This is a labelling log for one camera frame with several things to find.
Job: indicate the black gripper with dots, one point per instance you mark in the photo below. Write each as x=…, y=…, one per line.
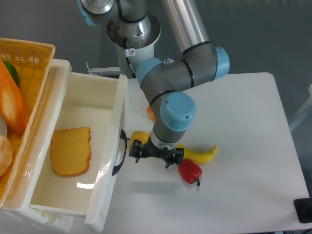
x=138, y=150

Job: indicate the white drawer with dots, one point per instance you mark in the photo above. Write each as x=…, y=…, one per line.
x=98, y=103

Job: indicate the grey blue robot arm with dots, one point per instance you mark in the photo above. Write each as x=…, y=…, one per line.
x=164, y=84

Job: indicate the white drawer cabinet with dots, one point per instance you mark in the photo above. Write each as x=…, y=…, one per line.
x=16, y=215

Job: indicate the yellow bell pepper toy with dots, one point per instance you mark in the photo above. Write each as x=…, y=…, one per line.
x=138, y=135

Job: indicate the red bell pepper toy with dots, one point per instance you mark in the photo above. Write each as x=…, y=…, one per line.
x=190, y=172

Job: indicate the yellow banana toy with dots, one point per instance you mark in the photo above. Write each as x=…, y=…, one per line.
x=199, y=157

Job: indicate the knotted bread bun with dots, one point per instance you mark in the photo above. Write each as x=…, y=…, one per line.
x=150, y=114

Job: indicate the toast bread slice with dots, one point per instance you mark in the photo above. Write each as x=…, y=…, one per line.
x=70, y=151

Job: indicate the orange baguette bread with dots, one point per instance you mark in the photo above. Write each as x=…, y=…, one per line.
x=13, y=108

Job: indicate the round bread roll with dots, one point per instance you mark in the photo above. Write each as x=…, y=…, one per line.
x=6, y=154

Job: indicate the black device at edge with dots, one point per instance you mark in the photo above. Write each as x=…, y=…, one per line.
x=303, y=207

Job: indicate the yellow woven basket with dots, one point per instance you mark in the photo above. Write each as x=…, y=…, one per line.
x=32, y=61

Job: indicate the green pepper toy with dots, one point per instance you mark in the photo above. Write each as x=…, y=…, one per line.
x=13, y=72

